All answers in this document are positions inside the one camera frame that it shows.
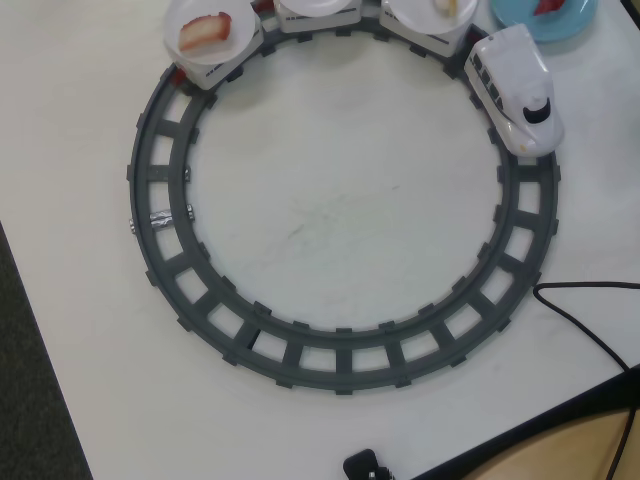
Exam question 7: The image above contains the red tuna toy sushi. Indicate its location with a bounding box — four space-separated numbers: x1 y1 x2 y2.
531 0 569 18

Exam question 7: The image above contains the white train car with sushi plate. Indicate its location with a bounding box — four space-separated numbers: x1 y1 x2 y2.
172 17 267 92

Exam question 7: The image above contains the white round plate with pink sushi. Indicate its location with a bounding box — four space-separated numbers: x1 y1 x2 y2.
163 0 262 67

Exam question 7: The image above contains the pink salmon toy sushi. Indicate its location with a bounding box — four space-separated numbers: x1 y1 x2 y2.
178 13 234 53

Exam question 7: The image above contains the white round plate with egg sushi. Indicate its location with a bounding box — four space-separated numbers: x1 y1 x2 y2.
386 0 479 38

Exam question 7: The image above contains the white Shinkansen toy locomotive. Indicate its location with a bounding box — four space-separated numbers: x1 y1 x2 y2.
463 23 566 158

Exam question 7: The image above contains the light blue round dish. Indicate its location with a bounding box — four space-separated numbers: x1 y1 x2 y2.
488 0 599 43

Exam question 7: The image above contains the grey circular toy train track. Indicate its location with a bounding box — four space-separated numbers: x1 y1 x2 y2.
127 8 562 397

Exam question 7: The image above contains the white train car with empty plate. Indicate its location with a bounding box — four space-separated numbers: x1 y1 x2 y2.
273 0 363 36

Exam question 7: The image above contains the black clamp object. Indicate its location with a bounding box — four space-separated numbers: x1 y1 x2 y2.
343 448 397 480

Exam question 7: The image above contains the white train car with egg plate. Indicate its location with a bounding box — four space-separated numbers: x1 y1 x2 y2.
378 0 474 61

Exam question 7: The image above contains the translucent white plastic container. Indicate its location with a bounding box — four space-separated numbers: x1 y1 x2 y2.
277 0 352 19

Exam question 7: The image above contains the light wooden furniture surface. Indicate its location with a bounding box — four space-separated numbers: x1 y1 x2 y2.
477 405 640 480

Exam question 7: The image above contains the black cable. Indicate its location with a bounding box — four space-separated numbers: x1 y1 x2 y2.
531 281 640 480

